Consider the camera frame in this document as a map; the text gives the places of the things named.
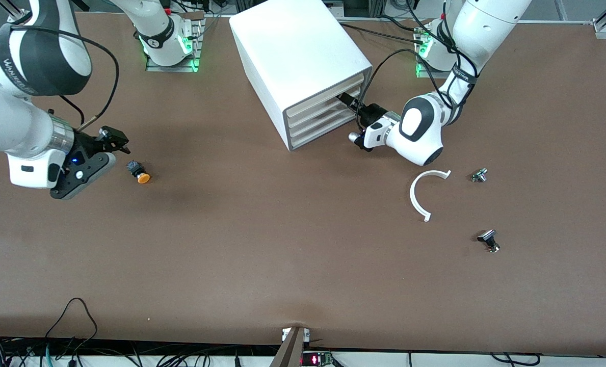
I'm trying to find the white plastic drawer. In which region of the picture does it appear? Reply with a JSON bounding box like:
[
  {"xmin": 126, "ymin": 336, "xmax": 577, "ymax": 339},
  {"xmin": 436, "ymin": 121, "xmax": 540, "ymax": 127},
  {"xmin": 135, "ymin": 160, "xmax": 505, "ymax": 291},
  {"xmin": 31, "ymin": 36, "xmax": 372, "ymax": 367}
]
[
  {"xmin": 288, "ymin": 102, "xmax": 359, "ymax": 141},
  {"xmin": 289, "ymin": 115, "xmax": 357, "ymax": 150},
  {"xmin": 287, "ymin": 83, "xmax": 372, "ymax": 132},
  {"xmin": 285, "ymin": 70, "xmax": 373, "ymax": 122}
]

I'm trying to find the orange push button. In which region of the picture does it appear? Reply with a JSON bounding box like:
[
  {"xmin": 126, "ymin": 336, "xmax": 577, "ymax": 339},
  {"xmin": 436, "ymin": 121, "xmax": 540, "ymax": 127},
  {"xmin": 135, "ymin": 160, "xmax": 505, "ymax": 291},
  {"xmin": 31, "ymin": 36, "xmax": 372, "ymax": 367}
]
[{"xmin": 126, "ymin": 160, "xmax": 151, "ymax": 184}]

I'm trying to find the white drawer cabinet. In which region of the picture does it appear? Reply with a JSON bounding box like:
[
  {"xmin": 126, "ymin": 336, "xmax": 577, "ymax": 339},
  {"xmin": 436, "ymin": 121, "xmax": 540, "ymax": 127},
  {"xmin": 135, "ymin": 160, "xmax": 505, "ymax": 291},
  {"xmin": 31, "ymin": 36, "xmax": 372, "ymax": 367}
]
[{"xmin": 229, "ymin": 0, "xmax": 374, "ymax": 152}]

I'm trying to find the black flat-head push button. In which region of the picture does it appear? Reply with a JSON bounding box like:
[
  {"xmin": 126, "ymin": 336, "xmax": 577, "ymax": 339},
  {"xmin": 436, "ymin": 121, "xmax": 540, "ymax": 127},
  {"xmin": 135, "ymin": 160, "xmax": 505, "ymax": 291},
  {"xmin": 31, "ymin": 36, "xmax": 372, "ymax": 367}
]
[{"xmin": 477, "ymin": 229, "xmax": 500, "ymax": 253}]

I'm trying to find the brown wooden brace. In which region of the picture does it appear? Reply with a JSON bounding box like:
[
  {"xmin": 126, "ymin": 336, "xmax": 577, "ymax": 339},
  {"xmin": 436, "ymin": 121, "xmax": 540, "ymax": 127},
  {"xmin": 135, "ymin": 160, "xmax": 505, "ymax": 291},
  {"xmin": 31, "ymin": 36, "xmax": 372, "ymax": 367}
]
[{"xmin": 270, "ymin": 326, "xmax": 306, "ymax": 367}]

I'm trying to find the circuit board with red light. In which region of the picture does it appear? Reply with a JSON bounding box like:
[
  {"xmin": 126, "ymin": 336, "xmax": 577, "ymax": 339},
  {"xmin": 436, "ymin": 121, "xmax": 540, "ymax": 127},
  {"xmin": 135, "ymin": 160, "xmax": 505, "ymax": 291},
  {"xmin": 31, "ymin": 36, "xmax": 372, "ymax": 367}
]
[{"xmin": 301, "ymin": 351, "xmax": 335, "ymax": 367}]

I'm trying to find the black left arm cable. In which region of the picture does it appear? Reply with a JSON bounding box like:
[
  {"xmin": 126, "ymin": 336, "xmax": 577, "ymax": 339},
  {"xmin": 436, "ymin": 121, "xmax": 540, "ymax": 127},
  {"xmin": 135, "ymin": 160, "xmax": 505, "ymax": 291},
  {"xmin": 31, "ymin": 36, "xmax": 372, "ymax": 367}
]
[{"xmin": 356, "ymin": 48, "xmax": 454, "ymax": 130}]

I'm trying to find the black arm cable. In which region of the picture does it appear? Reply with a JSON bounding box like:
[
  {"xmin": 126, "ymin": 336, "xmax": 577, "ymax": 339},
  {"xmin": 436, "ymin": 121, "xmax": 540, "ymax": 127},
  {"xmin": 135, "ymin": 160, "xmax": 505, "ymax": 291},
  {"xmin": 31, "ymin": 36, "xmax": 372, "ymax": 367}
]
[
  {"xmin": 7, "ymin": 25, "xmax": 120, "ymax": 132},
  {"xmin": 356, "ymin": 48, "xmax": 454, "ymax": 130}
]

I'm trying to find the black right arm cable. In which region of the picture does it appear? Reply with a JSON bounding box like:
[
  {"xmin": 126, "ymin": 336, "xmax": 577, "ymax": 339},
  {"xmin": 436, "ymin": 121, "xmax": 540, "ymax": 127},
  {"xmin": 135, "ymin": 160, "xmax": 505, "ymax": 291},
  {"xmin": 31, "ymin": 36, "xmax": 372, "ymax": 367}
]
[{"xmin": 7, "ymin": 25, "xmax": 120, "ymax": 132}]

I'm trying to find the long black cable behind cabinet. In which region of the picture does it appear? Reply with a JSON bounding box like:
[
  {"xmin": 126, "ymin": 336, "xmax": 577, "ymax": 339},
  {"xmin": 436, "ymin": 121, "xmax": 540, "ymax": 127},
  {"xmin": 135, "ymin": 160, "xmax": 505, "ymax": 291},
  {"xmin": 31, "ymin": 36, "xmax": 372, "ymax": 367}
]
[{"xmin": 341, "ymin": 23, "xmax": 426, "ymax": 45}]

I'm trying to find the white half-ring bracket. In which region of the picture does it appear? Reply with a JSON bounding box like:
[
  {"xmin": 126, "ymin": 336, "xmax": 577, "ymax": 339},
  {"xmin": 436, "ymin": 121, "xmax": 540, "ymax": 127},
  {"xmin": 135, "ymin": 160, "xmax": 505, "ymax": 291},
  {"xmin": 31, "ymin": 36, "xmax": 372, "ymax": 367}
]
[{"xmin": 410, "ymin": 170, "xmax": 452, "ymax": 223}]

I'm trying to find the short black cable behind cabinet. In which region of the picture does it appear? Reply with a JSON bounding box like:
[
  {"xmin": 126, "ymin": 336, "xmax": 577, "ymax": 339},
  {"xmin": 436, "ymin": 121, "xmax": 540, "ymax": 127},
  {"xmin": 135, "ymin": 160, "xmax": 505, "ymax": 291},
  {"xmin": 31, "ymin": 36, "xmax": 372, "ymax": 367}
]
[{"xmin": 377, "ymin": 15, "xmax": 420, "ymax": 33}]

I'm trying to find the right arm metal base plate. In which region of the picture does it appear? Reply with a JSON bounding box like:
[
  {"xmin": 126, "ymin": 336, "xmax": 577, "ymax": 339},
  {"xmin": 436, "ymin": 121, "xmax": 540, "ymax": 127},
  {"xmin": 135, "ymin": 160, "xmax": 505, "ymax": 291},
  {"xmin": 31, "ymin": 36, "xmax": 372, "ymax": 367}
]
[{"xmin": 146, "ymin": 13, "xmax": 205, "ymax": 72}]

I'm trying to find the thin black looped cable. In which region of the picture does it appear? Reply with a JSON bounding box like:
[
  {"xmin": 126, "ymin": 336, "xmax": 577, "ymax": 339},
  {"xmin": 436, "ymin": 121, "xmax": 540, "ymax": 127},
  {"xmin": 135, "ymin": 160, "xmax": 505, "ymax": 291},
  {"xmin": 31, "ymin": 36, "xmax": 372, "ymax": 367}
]
[{"xmin": 44, "ymin": 298, "xmax": 98, "ymax": 355}]

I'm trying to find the small white mount bracket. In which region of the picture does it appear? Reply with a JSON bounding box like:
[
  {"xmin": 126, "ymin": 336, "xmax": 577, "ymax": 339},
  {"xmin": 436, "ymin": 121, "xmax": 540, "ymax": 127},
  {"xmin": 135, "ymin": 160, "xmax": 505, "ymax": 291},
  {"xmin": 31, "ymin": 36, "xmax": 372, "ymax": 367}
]
[{"xmin": 281, "ymin": 328, "xmax": 311, "ymax": 343}]

